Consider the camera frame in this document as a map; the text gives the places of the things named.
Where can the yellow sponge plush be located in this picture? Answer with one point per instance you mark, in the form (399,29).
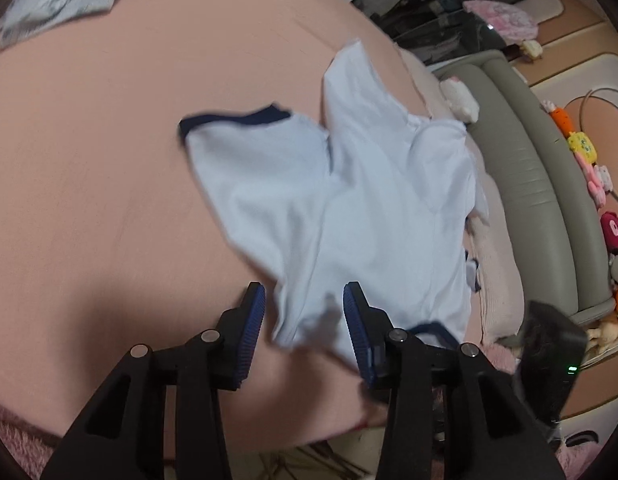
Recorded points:
(583,147)

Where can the pink plush toy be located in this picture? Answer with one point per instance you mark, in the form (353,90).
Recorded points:
(596,182)

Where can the red round plush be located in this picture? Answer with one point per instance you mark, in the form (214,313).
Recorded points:
(614,230)

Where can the white T-shirt with navy trim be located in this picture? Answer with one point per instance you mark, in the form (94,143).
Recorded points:
(339,210)

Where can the white plush toy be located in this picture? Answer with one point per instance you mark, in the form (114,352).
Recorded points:
(459,99)

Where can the pink printed cloth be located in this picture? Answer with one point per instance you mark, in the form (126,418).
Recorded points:
(504,17)

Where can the grey-green padded headboard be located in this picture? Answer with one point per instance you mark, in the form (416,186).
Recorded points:
(529,170)

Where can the pink bed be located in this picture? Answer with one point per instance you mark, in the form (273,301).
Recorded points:
(89,160)

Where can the cream waffle blanket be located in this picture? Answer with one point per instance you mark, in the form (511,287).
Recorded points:
(494,285)

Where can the small beige plush toy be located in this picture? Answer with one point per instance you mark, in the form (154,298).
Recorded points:
(531,50)

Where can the pink fluffy rug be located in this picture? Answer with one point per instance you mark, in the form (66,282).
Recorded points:
(14,440)

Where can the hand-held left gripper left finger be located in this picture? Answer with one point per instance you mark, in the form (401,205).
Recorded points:
(249,332)

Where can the black glass wardrobe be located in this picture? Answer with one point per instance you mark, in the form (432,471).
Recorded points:
(439,10)

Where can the beige doll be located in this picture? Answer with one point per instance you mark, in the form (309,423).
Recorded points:
(606,335)

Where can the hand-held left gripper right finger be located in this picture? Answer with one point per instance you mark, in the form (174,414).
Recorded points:
(356,335)

